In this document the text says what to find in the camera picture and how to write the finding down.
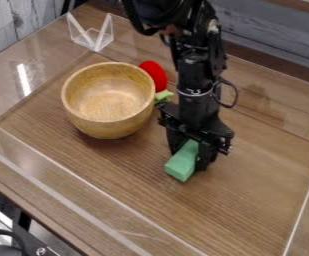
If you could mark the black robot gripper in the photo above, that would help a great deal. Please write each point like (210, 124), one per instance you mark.
(191, 119)

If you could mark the clear acrylic tray wall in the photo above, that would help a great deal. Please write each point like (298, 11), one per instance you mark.
(98, 225)

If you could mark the brown wooden bowl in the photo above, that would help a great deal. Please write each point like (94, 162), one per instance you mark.
(109, 99)

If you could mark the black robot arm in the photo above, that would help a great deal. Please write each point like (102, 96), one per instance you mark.
(189, 28)

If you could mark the clear acrylic corner bracket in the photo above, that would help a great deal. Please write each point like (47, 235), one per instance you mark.
(91, 38)

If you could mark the green rectangular block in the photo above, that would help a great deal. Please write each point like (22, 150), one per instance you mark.
(181, 165)

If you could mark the red plush strawberry toy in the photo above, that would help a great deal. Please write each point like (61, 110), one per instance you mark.
(158, 75)

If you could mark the black table leg bracket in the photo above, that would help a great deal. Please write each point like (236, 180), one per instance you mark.
(41, 242)

